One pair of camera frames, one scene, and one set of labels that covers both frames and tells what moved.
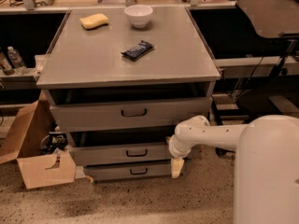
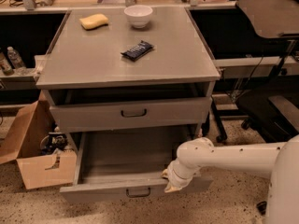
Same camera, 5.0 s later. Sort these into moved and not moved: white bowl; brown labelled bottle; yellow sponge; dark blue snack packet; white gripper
Moved: white gripper
Not moved: yellow sponge; white bowl; dark blue snack packet; brown labelled bottle
